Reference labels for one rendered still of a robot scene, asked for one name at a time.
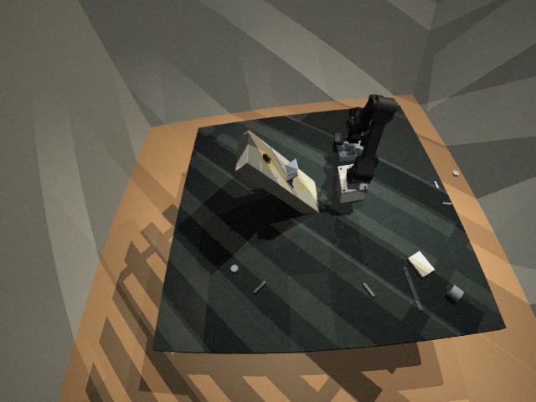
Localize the white cylinder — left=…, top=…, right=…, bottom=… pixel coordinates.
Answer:
left=446, top=285, right=464, bottom=302

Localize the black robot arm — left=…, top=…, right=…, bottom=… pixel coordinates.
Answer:
left=346, top=95, right=398, bottom=184

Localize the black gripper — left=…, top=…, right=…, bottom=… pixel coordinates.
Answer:
left=333, top=131, right=368, bottom=146

